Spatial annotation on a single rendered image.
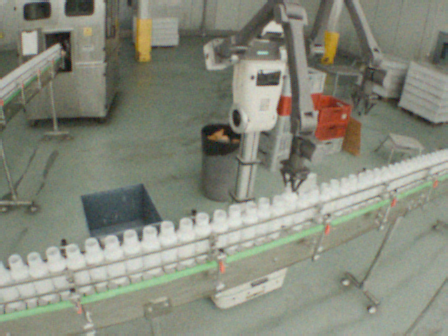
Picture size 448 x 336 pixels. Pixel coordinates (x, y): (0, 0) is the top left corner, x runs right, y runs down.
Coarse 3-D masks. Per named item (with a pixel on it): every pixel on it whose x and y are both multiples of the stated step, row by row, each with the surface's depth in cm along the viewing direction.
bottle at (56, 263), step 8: (48, 248) 81; (56, 248) 82; (48, 256) 80; (56, 256) 80; (48, 264) 81; (56, 264) 81; (64, 264) 83; (56, 272) 81; (56, 280) 83; (64, 280) 84; (56, 288) 85
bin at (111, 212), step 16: (96, 192) 142; (112, 192) 146; (128, 192) 151; (144, 192) 152; (96, 208) 146; (112, 208) 151; (128, 208) 155; (144, 208) 159; (96, 224) 150; (112, 224) 155; (128, 224) 158; (144, 224) 159; (160, 224) 129
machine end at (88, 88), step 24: (24, 0) 317; (48, 0) 326; (72, 0) 334; (96, 0) 342; (24, 24) 333; (48, 24) 342; (72, 24) 352; (96, 24) 358; (48, 48) 366; (72, 48) 364; (96, 48) 374; (72, 72) 380; (96, 72) 391; (48, 96) 392; (72, 96) 401; (96, 96) 409
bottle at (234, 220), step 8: (232, 208) 109; (240, 208) 107; (232, 216) 106; (240, 216) 109; (232, 224) 107; (240, 224) 108; (232, 232) 109; (240, 232) 111; (232, 240) 110; (232, 248) 112
